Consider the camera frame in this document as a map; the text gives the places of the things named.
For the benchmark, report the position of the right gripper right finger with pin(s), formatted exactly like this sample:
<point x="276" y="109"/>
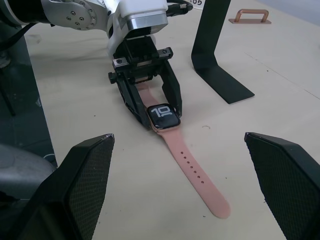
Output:
<point x="292" y="190"/>

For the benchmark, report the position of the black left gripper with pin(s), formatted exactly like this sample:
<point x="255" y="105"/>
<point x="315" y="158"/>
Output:
<point x="140" y="52"/>

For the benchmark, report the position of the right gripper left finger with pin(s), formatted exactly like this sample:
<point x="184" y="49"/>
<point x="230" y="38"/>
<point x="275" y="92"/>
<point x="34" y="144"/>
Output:
<point x="75" y="190"/>

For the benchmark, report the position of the rose gold watch body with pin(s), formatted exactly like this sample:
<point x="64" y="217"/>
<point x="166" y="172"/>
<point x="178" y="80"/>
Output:
<point x="162" y="115"/>

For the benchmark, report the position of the black metal watch stand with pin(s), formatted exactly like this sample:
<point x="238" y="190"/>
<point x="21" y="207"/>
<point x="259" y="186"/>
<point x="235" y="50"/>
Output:
<point x="210" y="37"/>

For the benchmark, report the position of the grey robot torso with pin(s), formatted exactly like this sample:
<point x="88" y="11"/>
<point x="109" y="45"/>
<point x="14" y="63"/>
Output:
<point x="20" y="162"/>

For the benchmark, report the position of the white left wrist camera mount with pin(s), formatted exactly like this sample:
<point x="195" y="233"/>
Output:
<point x="140" y="7"/>

